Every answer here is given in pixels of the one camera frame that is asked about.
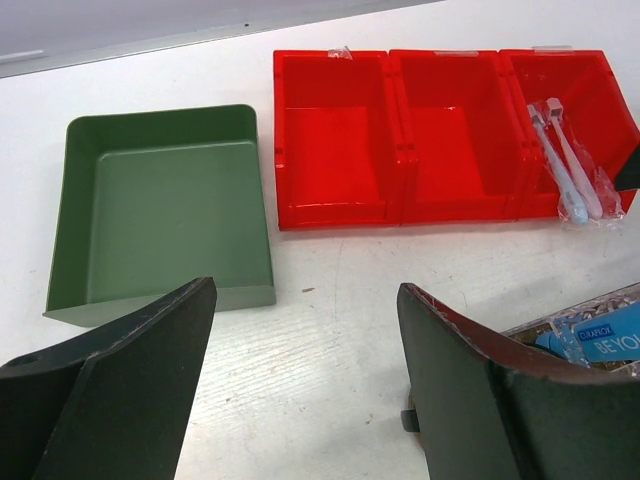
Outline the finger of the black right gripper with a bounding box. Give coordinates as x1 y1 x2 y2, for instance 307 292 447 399
614 147 640 192

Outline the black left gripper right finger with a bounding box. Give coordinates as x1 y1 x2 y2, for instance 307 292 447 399
397 283 639 479

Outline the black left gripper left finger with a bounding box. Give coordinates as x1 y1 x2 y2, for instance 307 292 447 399
1 277 217 479

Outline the clear acrylic toothbrush holder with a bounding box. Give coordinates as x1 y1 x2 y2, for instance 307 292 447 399
503 283 639 380

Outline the blue white toothpaste tube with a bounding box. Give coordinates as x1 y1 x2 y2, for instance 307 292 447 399
534 302 639 365

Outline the dark green mug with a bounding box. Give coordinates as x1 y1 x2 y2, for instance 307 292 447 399
400 393 421 435

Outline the red compartment tray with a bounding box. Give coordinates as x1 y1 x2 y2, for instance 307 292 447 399
273 49 639 230

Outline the green plastic bin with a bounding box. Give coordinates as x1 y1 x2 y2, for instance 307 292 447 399
45 104 276 327

